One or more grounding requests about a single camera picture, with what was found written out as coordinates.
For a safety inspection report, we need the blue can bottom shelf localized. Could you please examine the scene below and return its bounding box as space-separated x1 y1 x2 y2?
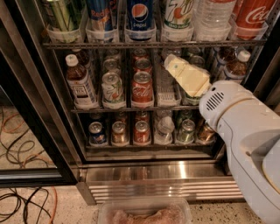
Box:
88 122 107 144

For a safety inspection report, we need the tea bottle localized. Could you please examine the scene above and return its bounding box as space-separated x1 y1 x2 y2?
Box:
66 54 97 108
218 50 251 84

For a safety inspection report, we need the steel fridge bottom grille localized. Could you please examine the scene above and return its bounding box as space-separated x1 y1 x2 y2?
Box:
76 160 242 205

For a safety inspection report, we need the orange cable on floor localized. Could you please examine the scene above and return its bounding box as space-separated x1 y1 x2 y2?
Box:
0 112 58 224

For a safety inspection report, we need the green can bottom shelf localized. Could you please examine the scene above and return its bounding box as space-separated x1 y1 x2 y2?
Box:
177 119 195 144

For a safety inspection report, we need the water bottle top shelf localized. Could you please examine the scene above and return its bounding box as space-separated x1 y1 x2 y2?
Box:
195 0 236 28

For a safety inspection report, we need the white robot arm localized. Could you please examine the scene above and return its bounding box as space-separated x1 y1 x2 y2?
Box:
164 54 280 224

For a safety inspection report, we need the clear plastic food container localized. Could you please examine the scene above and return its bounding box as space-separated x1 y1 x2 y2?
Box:
97 197 193 224

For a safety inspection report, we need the front tea bottle left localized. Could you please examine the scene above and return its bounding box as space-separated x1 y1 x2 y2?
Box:
66 54 97 108

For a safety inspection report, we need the gold can bottom shelf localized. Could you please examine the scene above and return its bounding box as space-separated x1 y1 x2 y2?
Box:
197 121 215 144

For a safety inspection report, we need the front tea bottle right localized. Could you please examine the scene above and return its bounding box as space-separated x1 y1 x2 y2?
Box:
218 50 251 84

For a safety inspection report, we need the water bottle middle shelf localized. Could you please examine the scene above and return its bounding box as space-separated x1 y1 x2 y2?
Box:
159 48 182 86

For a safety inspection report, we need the green can top shelf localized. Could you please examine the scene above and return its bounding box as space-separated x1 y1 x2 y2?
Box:
40 0 82 32

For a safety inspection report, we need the Pepsi can top shelf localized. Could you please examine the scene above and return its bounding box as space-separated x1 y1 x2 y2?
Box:
127 0 153 31

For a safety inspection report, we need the orange can bottom shelf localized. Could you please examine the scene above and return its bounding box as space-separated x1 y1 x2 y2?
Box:
134 121 150 144

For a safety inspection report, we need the water bottle shelf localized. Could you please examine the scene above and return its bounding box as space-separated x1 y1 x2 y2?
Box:
159 48 182 86
195 0 236 28
154 116 175 145

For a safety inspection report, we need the Coca-Cola can top shelf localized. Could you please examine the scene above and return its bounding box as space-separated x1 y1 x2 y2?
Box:
235 0 276 40

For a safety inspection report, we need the black cable on floor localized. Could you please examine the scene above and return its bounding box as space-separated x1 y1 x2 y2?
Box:
0 106 53 224

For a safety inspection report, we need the Red Bull can front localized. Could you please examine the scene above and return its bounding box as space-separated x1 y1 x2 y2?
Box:
87 0 113 32

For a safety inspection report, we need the water bottle bottom shelf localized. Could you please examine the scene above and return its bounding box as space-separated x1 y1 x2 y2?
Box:
154 116 175 145

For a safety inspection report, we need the front Coca-Cola can middle shelf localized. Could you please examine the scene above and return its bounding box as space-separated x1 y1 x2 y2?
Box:
132 71 152 103

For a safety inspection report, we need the fridge glass door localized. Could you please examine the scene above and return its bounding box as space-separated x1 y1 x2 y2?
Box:
244 29 280 112
0 0 79 187

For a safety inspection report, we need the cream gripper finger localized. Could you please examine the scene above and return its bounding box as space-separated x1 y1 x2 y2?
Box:
164 54 211 97

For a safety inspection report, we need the front 7up can middle shelf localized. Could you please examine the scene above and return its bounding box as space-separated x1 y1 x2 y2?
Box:
101 72 123 103

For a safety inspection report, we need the right fridge glass door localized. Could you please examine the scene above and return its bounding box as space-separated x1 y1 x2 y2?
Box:
244 29 280 112

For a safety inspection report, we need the left fridge glass door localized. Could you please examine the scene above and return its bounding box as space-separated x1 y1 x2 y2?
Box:
0 0 79 187

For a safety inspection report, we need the coca-cola can shelf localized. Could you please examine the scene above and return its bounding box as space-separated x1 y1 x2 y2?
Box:
132 71 152 103
235 0 276 40

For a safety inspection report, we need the brown can bottom shelf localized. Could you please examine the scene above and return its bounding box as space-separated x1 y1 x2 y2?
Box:
112 122 128 144

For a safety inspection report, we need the green can shelf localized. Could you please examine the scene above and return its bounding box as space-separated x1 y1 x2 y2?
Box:
177 119 195 144
185 92 201 100
40 0 82 32

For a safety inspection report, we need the front green can middle shelf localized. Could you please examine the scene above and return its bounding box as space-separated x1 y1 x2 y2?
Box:
185 92 201 100

